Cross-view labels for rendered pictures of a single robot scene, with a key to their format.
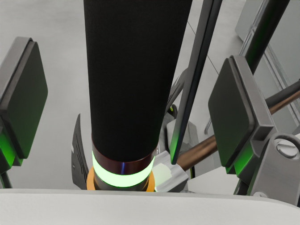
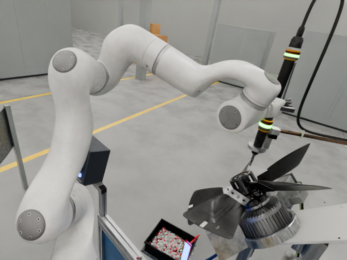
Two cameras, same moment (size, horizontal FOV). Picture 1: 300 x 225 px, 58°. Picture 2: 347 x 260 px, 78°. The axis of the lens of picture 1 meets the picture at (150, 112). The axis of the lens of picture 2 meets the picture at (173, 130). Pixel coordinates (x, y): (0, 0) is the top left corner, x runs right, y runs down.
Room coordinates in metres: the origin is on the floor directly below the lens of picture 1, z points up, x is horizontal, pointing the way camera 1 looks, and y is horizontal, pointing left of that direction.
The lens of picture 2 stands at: (-0.65, -0.32, 1.84)
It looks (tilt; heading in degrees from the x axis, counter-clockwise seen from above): 27 degrees down; 49
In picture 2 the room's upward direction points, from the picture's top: 9 degrees clockwise
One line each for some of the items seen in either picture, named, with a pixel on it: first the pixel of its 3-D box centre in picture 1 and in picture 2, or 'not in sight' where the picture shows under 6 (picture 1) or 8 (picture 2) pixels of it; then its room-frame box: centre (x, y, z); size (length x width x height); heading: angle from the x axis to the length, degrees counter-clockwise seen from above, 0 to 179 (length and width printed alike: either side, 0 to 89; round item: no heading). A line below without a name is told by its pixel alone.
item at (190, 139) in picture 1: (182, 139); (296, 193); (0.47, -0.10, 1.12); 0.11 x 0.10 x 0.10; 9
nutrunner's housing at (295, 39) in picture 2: not in sight; (274, 98); (0.08, 0.01, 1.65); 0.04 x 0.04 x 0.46
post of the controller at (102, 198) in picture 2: not in sight; (102, 201); (-0.36, 0.48, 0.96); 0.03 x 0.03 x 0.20; 9
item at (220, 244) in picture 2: not in sight; (226, 237); (0.04, -0.03, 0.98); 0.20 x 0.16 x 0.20; 99
